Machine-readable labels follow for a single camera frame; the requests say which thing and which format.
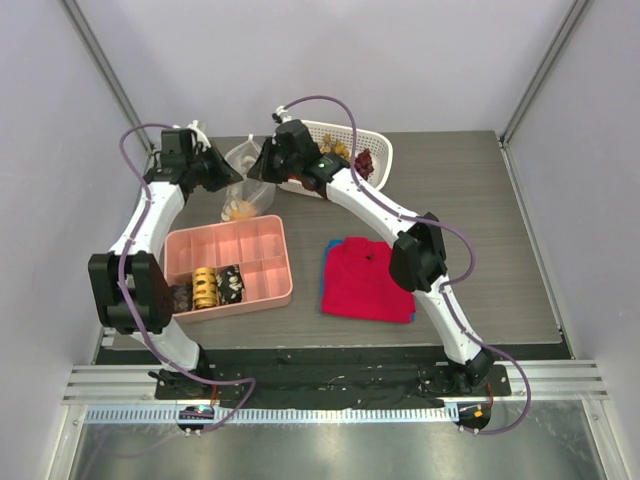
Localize fake yellow grape bunch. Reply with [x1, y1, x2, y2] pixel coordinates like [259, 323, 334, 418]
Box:
[318, 134, 350, 161]

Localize clear polka dot zip bag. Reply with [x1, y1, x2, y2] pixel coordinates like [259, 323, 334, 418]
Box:
[221, 134, 275, 222]

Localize yellow fake fruit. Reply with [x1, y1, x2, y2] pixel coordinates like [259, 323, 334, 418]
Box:
[224, 200, 258, 221]

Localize dark red fake grapes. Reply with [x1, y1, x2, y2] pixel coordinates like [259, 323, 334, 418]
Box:
[354, 148, 375, 180]

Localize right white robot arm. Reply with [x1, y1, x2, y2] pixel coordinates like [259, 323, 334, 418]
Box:
[248, 119, 494, 395]

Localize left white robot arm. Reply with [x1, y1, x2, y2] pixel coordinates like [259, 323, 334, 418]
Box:
[88, 128, 243, 399]

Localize white perforated plastic basket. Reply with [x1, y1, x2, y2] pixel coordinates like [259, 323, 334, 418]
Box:
[259, 120, 393, 198]

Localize pink divided organizer tray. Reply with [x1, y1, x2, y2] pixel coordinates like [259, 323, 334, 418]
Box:
[164, 215, 293, 324]

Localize yellow patterned rolled sock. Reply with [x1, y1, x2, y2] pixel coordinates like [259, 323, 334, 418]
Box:
[192, 267, 218, 310]

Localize black white patterned sock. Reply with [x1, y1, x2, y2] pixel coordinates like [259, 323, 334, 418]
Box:
[216, 265, 245, 305]

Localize brown patterned rolled sock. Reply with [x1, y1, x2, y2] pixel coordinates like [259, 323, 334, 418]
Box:
[170, 283, 194, 313]

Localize red folded shirt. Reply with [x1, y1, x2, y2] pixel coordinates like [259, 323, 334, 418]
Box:
[320, 236, 418, 325]

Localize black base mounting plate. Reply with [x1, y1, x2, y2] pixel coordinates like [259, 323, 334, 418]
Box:
[94, 344, 574, 411]

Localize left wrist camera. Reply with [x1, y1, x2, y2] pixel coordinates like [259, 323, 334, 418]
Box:
[155, 120, 211, 168]

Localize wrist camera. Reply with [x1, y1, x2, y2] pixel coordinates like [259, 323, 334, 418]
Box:
[155, 120, 211, 168]
[271, 106, 295, 125]

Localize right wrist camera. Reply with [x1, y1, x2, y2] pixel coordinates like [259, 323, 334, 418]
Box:
[271, 106, 295, 125]

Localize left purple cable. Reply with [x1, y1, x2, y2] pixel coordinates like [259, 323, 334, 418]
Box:
[118, 123, 256, 434]

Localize left aluminium frame post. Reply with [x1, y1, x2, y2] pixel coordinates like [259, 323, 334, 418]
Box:
[59, 0, 142, 127]

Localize aluminium frame post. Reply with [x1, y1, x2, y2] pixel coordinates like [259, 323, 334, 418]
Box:
[59, 0, 142, 127]
[499, 0, 594, 148]

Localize slotted white cable duct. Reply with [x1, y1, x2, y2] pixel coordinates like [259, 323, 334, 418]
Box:
[84, 403, 459, 425]

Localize right aluminium frame post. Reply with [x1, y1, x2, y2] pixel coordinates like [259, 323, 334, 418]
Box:
[499, 0, 594, 148]

